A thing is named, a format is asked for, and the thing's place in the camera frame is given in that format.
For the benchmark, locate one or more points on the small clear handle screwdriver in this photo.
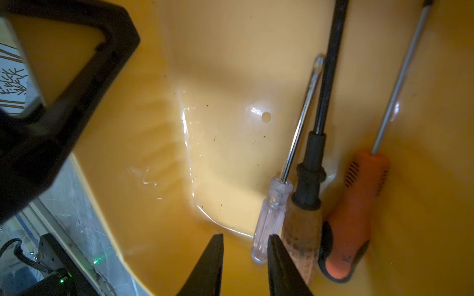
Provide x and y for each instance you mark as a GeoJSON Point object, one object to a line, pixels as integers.
{"type": "Point", "coordinates": [274, 206]}

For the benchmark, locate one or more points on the yellow plastic storage box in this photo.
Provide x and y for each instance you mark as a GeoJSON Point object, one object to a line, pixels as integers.
{"type": "Point", "coordinates": [185, 142]}

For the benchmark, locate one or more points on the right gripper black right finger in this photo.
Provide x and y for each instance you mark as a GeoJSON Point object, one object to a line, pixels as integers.
{"type": "Point", "coordinates": [284, 278]}

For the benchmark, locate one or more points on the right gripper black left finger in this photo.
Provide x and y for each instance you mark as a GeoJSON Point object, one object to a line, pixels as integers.
{"type": "Point", "coordinates": [206, 277]}

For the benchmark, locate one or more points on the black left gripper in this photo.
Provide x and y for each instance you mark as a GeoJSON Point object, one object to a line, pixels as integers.
{"type": "Point", "coordinates": [34, 145]}

